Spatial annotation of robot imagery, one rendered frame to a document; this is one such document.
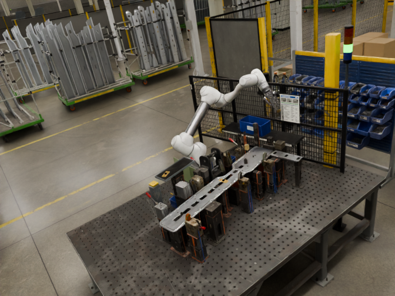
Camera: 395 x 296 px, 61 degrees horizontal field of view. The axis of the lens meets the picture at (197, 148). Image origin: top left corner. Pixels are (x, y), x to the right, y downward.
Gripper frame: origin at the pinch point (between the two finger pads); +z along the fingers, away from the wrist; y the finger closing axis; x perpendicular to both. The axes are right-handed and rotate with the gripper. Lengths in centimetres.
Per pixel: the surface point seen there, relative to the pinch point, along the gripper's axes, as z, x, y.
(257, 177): 48, -9, -46
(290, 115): 7.9, 35.2, 9.1
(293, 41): -168, 351, 112
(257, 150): 22.5, 22.9, -36.3
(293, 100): -2.4, 24.1, 18.5
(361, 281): 170, 24, -16
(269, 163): 42, -5, -31
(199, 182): 29, -34, -89
